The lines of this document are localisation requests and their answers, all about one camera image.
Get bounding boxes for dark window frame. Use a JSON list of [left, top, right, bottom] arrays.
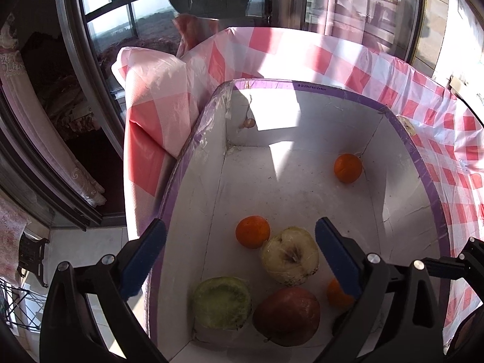
[[0, 0, 182, 231]]

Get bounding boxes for sheer pink curtain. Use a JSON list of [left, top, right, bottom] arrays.
[[302, 0, 382, 48]]

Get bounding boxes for red apple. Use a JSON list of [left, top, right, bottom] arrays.
[[252, 286, 321, 347]]

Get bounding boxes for black metal rack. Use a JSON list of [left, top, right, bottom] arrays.
[[0, 231, 51, 329]]

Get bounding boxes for red white checkered plastic tablecloth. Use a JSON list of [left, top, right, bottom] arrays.
[[111, 26, 484, 343]]

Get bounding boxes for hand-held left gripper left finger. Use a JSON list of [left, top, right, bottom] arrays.
[[39, 217, 168, 363]]

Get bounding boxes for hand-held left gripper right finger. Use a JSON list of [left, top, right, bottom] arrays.
[[315, 217, 450, 363]]

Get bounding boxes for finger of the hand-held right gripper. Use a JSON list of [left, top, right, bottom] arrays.
[[421, 236, 484, 296], [452, 302, 484, 363]]

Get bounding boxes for purple cardboard box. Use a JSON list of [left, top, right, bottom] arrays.
[[146, 77, 452, 363]]

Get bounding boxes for pink floral curtain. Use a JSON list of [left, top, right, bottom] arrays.
[[0, 11, 107, 208]]

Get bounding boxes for orange mandarin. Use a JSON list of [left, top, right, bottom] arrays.
[[235, 215, 271, 249], [333, 153, 364, 185], [326, 278, 356, 309]]

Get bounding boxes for plastic-wrapped green fruit half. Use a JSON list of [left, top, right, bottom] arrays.
[[191, 277, 253, 329]]

